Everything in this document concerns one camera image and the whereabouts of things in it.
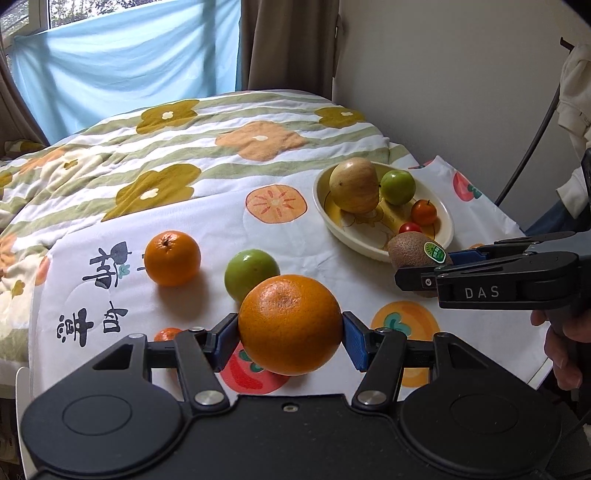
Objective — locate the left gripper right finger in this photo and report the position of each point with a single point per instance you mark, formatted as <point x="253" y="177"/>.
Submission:
<point x="382" y="355"/>

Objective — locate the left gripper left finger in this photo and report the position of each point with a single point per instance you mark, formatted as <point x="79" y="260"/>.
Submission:
<point x="197" y="355"/>

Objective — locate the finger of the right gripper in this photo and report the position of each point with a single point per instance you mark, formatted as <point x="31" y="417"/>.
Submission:
<point x="504" y="248"/>
<point x="529" y="268"/>

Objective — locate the brown kiwi with sticker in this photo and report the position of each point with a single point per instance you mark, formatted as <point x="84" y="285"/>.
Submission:
<point x="414" y="249"/>

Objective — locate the small red cherry tomato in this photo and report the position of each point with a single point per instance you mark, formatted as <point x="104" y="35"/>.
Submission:
<point x="410" y="227"/>

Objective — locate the small orange tangerine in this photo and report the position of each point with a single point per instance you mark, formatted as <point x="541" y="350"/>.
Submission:
<point x="424" y="212"/>

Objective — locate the small green apple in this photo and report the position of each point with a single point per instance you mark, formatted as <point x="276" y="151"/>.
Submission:
<point x="398" y="187"/>

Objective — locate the round green orange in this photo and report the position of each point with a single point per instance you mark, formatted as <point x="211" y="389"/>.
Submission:
<point x="246" y="270"/>

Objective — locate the large yellowish red apple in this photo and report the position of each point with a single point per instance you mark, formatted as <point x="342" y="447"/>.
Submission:
<point x="354" y="186"/>

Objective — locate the right hand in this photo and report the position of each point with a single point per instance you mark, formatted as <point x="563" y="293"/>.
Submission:
<point x="567" y="373"/>

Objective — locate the yellow cream ceramic bowl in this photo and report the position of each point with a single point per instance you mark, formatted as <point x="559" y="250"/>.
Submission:
<point x="369" y="234"/>

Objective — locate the white fruit print cloth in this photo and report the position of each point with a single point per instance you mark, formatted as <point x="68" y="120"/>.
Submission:
<point x="268" y="250"/>

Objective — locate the white hanging garment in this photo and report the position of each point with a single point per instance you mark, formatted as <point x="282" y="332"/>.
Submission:
<point x="574" y="117"/>

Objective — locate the floral striped quilt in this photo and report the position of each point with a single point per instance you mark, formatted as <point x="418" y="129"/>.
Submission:
<point x="154" y="157"/>

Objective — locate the brown right curtain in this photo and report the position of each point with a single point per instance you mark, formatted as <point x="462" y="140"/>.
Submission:
<point x="288" y="45"/>

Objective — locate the brown curtain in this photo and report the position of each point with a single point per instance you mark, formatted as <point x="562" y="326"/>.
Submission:
<point x="288" y="45"/>
<point x="16" y="121"/>

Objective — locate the brown left curtain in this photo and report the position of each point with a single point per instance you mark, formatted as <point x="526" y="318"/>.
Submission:
<point x="16" y="121"/>

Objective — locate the light blue window cloth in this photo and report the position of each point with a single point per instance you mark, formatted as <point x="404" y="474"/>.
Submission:
<point x="76" y="75"/>

